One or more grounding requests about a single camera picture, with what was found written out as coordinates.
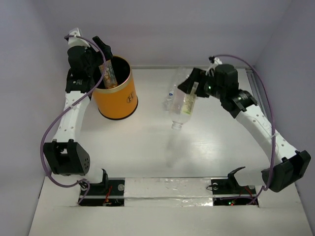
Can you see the orange cylindrical bin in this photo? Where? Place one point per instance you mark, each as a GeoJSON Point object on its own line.
{"type": "Point", "coordinates": [120, 102]}

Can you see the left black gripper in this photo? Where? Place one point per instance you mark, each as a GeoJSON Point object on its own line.
{"type": "Point", "coordinates": [97, 52]}

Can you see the silver tape strip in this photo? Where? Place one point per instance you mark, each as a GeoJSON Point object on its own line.
{"type": "Point", "coordinates": [167, 192]}

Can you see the green label clear bottle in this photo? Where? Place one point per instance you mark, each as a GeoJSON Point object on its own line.
{"type": "Point", "coordinates": [182, 107]}

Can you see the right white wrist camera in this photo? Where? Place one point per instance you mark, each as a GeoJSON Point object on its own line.
{"type": "Point", "coordinates": [214, 62]}

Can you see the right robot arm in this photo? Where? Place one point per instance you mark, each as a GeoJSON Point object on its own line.
{"type": "Point", "coordinates": [221, 82]}

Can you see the clear bottle sideways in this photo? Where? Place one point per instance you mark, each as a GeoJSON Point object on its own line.
{"type": "Point", "coordinates": [167, 102]}

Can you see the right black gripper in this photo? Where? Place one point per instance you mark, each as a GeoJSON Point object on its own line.
{"type": "Point", "coordinates": [197, 75]}

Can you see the clear bottle blue cap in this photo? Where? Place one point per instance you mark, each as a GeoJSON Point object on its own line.
{"type": "Point", "coordinates": [179, 76]}

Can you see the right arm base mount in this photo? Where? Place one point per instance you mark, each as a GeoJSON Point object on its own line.
{"type": "Point", "coordinates": [226, 192]}

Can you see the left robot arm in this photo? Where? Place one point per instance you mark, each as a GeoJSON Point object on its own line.
{"type": "Point", "coordinates": [63, 159]}

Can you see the aluminium rail right edge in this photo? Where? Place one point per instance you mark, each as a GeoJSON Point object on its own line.
{"type": "Point", "coordinates": [254, 88]}

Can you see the orange label plastic bottle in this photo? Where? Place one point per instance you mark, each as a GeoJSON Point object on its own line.
{"type": "Point", "coordinates": [109, 77]}

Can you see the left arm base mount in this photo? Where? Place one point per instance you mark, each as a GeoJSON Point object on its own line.
{"type": "Point", "coordinates": [111, 196]}

